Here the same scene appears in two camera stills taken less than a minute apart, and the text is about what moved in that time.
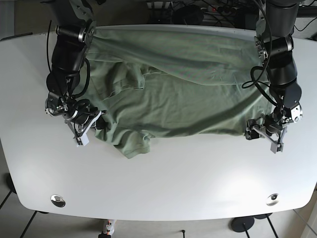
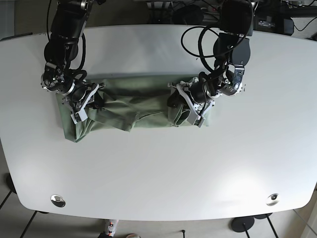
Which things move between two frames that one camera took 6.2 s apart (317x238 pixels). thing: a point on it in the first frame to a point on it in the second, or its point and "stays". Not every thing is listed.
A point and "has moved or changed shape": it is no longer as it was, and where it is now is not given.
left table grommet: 58,200 stays
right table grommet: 273,200 stays
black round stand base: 242,224 stays
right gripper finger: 251,134 to 175,99
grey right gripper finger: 100,123 to 98,101
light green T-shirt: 170,80 has moved or changed shape
